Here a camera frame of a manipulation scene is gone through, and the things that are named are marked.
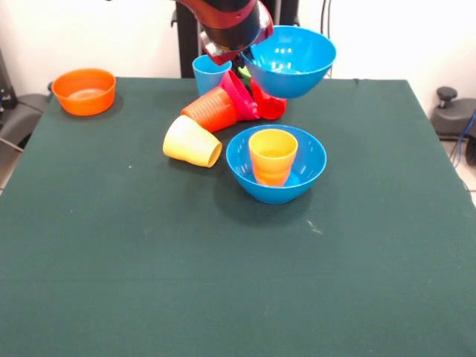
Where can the yellow cup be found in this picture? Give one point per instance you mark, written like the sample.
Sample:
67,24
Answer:
189,143

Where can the large blue bowl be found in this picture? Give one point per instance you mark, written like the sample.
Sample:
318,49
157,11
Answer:
290,74
312,156

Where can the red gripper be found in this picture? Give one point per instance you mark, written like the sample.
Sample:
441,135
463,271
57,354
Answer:
223,57

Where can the blue cup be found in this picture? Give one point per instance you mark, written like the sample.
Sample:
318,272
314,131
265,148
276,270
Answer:
206,78

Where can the grey pedestal foot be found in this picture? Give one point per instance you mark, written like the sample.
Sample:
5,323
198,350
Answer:
22,111
457,115

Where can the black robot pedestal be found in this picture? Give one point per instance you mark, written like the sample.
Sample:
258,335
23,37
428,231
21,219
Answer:
186,37

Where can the orange bowl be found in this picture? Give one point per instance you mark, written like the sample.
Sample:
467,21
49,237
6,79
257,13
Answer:
83,96

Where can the light orange cup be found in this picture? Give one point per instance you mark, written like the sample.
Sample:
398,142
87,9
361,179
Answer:
273,160

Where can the pink bowl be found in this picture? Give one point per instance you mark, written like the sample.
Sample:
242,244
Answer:
240,100

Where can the red cup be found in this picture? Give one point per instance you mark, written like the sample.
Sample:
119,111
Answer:
271,108

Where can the dark green tablecloth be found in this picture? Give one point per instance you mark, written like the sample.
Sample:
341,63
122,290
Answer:
238,260

